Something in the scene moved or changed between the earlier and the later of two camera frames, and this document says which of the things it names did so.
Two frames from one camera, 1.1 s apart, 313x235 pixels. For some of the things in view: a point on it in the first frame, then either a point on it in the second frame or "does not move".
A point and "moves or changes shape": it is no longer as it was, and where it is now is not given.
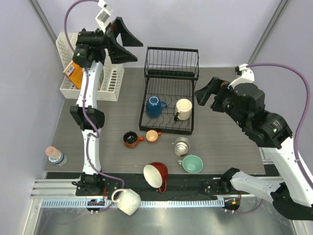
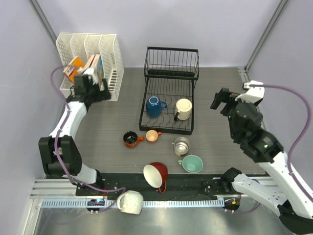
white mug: [127, 200] moves or changes shape
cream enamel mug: [184, 108] does not move
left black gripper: [118, 54] -> [104, 94]
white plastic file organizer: [110, 77] does not move
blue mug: [154, 106] does not move
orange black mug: [131, 139] does not move
